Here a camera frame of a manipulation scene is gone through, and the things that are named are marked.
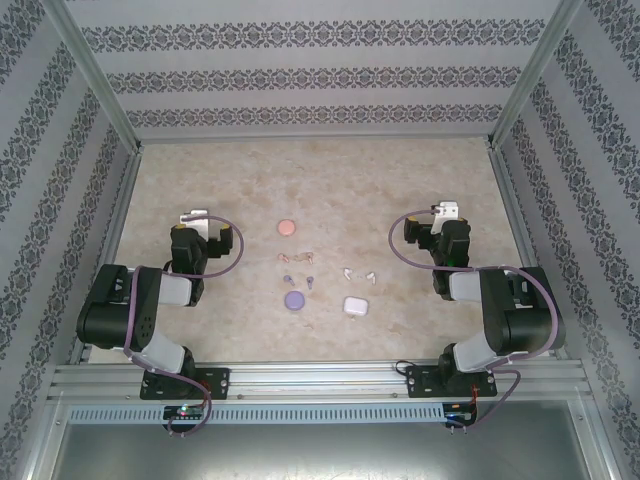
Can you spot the white charging case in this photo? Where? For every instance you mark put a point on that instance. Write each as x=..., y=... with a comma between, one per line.
x=356, y=305

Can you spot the purple round charging case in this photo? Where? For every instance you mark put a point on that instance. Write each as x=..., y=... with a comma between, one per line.
x=293, y=301

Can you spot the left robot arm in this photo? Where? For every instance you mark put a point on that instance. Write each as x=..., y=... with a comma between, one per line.
x=105, y=310

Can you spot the aluminium frame post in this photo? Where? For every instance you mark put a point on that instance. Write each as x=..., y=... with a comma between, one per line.
x=528, y=75
x=95, y=75

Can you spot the small controller board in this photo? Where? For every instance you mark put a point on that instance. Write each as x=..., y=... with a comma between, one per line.
x=182, y=411
x=457, y=415

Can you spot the grey metal panel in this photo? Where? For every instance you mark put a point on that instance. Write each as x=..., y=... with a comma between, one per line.
x=320, y=455

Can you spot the pink round charging case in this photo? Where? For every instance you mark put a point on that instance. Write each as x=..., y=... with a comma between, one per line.
x=286, y=227

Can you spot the aluminium side rail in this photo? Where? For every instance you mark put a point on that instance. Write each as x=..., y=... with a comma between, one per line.
x=115, y=225
x=510, y=200

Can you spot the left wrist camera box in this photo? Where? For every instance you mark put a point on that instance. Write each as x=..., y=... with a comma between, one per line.
x=197, y=222

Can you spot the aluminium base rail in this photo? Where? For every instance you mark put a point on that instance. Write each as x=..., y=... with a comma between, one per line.
x=320, y=380

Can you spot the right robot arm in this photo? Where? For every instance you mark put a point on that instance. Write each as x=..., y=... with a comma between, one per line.
x=525, y=320

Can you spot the aluminium back rail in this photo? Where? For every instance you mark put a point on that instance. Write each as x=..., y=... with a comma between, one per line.
x=315, y=136

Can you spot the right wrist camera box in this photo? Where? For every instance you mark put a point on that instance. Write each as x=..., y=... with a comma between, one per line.
x=447, y=209

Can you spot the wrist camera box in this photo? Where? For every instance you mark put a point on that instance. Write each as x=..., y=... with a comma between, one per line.
x=447, y=209
x=197, y=222

